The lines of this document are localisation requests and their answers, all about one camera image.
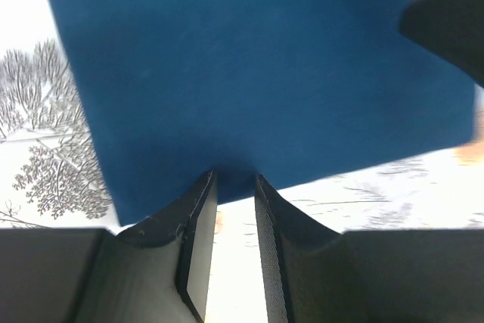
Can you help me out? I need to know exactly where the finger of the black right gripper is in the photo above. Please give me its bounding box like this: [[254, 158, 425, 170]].
[[399, 0, 483, 86]]

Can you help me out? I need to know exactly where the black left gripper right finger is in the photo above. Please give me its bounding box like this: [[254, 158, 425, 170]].
[[255, 176, 483, 323]]

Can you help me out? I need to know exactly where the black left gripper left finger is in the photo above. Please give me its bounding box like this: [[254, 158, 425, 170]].
[[1, 172, 217, 323]]

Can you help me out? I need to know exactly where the blue Mickey Mouse t-shirt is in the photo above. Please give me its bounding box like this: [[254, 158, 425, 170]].
[[49, 0, 474, 225]]

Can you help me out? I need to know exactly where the floral patterned table mat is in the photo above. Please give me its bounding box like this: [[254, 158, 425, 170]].
[[1, 0, 483, 322]]

